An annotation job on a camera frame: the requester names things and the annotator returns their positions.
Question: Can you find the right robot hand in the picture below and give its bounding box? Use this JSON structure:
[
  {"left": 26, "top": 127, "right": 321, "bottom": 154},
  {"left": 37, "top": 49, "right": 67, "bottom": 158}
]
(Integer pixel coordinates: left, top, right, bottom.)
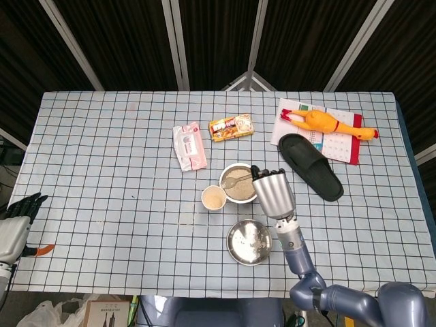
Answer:
[{"left": 250, "top": 164, "right": 296, "bottom": 219}]

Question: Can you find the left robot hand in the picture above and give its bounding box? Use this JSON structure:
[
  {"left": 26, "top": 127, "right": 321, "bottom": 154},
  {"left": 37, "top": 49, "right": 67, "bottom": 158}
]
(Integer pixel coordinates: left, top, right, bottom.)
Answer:
[{"left": 0, "top": 192, "right": 56, "bottom": 265}]

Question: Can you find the metal spoon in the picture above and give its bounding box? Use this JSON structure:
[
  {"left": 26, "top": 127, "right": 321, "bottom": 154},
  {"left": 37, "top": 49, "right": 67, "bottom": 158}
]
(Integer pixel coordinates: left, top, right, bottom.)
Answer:
[{"left": 220, "top": 173, "right": 255, "bottom": 190}]

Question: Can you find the steel bowl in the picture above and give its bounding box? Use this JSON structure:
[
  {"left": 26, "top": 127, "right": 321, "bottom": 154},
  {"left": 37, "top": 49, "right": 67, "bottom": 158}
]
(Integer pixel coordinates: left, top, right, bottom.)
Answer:
[{"left": 219, "top": 162, "right": 260, "bottom": 204}]

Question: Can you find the white paper cup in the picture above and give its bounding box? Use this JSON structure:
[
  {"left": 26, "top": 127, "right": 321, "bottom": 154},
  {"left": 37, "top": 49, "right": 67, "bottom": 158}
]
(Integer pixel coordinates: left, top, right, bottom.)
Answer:
[{"left": 200, "top": 185, "right": 227, "bottom": 213}]

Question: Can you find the black slipper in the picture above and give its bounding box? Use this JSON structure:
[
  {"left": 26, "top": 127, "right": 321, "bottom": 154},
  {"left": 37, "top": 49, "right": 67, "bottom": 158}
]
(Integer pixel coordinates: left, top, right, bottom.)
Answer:
[{"left": 278, "top": 133, "right": 345, "bottom": 202}]

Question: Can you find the steel plate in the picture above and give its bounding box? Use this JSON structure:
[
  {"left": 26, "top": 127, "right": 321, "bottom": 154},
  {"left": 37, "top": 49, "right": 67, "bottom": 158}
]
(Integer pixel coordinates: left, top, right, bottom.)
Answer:
[{"left": 226, "top": 219, "right": 273, "bottom": 266}]

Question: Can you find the yellow curry box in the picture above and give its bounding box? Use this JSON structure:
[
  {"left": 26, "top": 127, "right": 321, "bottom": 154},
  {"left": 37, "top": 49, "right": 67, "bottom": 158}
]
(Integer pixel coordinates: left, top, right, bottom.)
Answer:
[{"left": 208, "top": 114, "right": 255, "bottom": 142}]

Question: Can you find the paper calendar red edge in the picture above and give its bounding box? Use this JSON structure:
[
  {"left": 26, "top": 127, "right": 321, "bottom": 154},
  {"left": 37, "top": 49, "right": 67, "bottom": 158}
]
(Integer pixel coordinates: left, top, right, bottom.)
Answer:
[{"left": 270, "top": 97, "right": 364, "bottom": 166}]

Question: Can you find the yellow rubber chicken toy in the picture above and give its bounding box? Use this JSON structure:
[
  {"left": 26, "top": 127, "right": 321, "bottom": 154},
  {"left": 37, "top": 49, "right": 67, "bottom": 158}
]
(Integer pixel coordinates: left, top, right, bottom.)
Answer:
[{"left": 279, "top": 108, "right": 379, "bottom": 140}]

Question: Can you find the white plastic bag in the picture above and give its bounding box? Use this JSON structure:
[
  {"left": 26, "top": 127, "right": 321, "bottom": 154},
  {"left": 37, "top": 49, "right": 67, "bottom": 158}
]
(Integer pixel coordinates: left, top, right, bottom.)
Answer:
[{"left": 16, "top": 294, "right": 99, "bottom": 327}]

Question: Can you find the pink wet wipes pack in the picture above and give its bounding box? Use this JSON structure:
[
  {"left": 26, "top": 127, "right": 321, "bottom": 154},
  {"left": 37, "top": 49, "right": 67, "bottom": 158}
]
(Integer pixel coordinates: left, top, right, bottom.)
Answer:
[{"left": 172, "top": 121, "right": 208, "bottom": 172}]

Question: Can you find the blue checked tablecloth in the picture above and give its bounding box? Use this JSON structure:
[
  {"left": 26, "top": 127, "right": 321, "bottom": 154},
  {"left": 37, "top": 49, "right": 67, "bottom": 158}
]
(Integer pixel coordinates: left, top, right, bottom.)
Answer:
[{"left": 6, "top": 90, "right": 432, "bottom": 300}]

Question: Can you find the brown cardboard box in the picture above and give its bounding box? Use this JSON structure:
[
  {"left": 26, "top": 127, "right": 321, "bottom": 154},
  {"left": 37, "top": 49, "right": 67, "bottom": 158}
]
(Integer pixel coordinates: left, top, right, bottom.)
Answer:
[{"left": 82, "top": 300, "right": 132, "bottom": 327}]

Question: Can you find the blue-grey robot torso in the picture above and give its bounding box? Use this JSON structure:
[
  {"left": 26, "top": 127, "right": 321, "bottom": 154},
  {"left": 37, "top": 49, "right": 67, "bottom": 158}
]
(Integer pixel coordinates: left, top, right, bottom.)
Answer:
[{"left": 136, "top": 294, "right": 285, "bottom": 327}]

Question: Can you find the black folding screen white frame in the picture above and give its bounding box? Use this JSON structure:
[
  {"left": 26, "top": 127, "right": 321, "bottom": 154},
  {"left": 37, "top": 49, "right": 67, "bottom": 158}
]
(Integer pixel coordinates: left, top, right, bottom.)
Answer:
[{"left": 0, "top": 0, "right": 436, "bottom": 161}]

